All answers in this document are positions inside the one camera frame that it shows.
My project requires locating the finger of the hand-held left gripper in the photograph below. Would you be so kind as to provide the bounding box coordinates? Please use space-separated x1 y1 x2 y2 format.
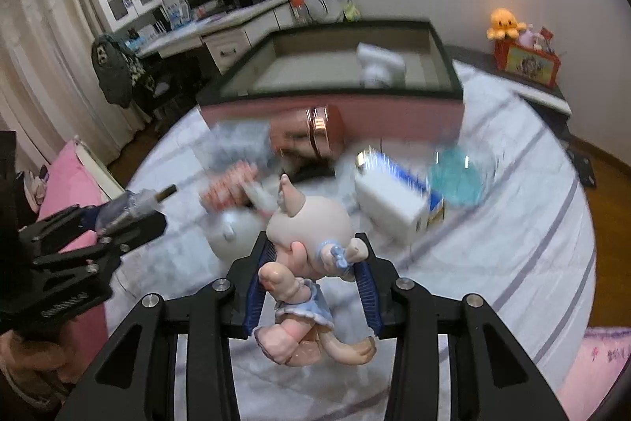
20 204 106 254
34 213 167 299

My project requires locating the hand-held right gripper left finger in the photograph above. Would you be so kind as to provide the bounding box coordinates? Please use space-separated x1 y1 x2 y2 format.
54 231 277 421

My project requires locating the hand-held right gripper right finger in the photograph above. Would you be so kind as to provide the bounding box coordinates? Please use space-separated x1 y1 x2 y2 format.
352 231 575 421

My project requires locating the pearl white ball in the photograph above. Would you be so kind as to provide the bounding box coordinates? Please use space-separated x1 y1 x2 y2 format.
207 204 272 261

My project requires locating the pig doll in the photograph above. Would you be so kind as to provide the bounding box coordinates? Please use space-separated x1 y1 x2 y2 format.
256 174 378 365

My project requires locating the white carton with blue print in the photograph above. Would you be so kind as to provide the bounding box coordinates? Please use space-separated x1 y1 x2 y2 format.
354 147 447 244

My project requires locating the red striped packet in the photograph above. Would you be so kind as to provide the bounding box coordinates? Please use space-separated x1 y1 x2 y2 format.
200 159 257 210

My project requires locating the black hair clip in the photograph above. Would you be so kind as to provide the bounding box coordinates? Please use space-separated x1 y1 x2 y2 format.
282 157 337 181

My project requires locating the clear plastic packet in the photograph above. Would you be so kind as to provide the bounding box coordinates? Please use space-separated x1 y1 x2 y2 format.
204 120 274 175

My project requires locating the clear blue plastic container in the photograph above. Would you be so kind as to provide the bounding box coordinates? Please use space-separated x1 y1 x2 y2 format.
428 147 486 207

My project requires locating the rose gold canister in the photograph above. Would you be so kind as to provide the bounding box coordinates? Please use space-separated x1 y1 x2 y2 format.
271 104 346 160

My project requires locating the pink box with dark rim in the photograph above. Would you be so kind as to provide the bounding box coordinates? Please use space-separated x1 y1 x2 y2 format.
194 21 467 155

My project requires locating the white massage gun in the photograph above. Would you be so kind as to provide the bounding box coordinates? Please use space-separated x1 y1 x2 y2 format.
356 42 407 87

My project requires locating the person's left hand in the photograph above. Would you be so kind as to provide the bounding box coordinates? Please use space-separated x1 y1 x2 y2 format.
0 331 71 413

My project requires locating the black chair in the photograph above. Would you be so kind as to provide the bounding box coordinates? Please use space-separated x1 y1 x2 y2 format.
91 34 198 121

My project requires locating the beige curtain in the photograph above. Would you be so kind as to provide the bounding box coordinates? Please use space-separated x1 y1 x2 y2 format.
0 0 163 175

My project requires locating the dark jacket with white print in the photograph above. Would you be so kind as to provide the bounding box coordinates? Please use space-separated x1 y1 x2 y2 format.
91 34 144 109

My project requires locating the white desk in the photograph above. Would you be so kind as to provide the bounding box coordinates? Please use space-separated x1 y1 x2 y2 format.
135 0 297 77

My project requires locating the blue and white box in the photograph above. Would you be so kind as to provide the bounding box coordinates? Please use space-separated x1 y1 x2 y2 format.
165 0 193 27

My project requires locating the pink printed pillow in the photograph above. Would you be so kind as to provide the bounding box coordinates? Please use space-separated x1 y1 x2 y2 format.
557 327 628 421

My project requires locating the black bathroom scale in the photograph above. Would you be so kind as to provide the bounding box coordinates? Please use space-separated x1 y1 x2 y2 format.
574 150 599 190

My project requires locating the dark and white nightstand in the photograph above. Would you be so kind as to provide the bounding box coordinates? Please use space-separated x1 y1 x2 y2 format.
444 45 575 140

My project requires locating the clear bottle with orange cap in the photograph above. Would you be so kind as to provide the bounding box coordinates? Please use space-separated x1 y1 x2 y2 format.
290 0 311 26

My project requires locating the red printed storage box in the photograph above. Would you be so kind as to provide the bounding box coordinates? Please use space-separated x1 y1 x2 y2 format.
494 37 563 87

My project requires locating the orange octopus plush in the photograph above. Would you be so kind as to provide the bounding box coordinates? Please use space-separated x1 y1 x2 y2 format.
487 8 530 41

